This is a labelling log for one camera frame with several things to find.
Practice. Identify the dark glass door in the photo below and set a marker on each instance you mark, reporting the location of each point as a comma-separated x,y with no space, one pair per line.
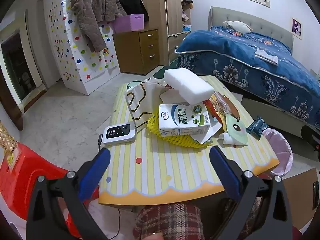
17,65

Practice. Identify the wooden wardrobe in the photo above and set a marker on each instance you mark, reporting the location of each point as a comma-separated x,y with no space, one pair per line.
173,10

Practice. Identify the white milk carton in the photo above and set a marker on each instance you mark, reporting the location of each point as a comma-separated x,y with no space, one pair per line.
180,122

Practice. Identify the folded white cloth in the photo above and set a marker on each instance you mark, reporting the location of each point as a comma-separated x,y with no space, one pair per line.
266,57

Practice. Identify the blue patterned blanket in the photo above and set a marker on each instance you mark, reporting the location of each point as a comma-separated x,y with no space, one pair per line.
250,55

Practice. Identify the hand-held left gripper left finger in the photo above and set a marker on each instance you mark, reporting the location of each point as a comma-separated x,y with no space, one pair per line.
95,175

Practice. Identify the gold mesh wrapper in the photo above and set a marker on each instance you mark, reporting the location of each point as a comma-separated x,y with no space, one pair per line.
6,137

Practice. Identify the colourful snack wrapper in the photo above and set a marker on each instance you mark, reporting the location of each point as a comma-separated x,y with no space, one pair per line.
225,105

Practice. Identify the white dotted cabinet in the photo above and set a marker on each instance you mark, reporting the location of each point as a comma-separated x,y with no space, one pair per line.
82,62

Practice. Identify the trash bin with pink bag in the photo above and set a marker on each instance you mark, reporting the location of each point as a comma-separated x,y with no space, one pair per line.
282,152

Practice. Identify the red plastic stool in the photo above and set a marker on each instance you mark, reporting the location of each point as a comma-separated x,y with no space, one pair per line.
22,175

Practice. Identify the yellow foam net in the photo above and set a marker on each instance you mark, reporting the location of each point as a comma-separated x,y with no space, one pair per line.
175,141

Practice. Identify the brown cardboard box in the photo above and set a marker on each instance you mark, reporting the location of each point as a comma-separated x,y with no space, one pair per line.
298,190

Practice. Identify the grey upholstered bed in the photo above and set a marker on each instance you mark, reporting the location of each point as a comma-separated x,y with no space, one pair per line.
270,30

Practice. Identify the white mobile router device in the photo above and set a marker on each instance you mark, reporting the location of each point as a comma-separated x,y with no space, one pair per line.
120,132

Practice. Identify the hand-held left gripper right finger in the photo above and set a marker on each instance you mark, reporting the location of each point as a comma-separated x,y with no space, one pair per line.
225,172

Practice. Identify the purple storage box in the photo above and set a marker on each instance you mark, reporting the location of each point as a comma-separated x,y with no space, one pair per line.
128,23

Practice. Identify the small wall photo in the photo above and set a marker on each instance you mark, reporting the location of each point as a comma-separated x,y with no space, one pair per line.
296,28

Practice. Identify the green cartoon paper piece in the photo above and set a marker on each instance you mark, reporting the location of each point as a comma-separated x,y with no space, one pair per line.
236,130

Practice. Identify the wooden drawer cabinet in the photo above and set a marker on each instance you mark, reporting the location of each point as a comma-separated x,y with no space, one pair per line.
135,52

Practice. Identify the white plush toy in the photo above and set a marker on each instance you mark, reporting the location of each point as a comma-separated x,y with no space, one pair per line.
237,26

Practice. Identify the brown padded jacket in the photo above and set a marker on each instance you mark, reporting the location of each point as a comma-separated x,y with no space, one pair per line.
90,10

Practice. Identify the dark blue snack packet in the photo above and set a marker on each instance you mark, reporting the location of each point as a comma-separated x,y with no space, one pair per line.
257,127

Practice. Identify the person's plaid trouser legs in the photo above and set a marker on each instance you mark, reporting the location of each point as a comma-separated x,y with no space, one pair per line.
170,222

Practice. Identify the white cloth bag brown outline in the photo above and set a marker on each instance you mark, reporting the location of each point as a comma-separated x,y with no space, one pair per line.
136,102

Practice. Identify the white foam block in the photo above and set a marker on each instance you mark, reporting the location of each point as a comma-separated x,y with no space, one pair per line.
187,85

